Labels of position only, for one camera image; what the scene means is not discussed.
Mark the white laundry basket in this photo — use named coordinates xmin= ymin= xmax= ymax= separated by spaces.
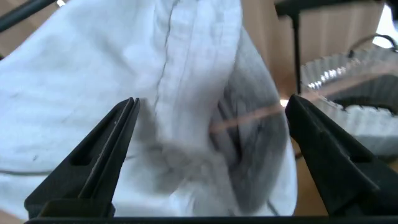
xmin=300 ymin=33 xmax=398 ymax=158

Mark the pink clothes hanger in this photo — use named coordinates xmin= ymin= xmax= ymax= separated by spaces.
xmin=210 ymin=63 xmax=398 ymax=134

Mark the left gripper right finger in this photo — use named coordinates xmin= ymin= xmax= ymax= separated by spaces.
xmin=285 ymin=94 xmax=398 ymax=217

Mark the pale grey garment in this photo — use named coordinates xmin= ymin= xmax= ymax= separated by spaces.
xmin=0 ymin=0 xmax=299 ymax=218

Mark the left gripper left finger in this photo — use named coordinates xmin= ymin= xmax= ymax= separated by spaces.
xmin=24 ymin=96 xmax=141 ymax=219

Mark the black clothes rack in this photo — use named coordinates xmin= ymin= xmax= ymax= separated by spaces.
xmin=0 ymin=0 xmax=386 ymax=96

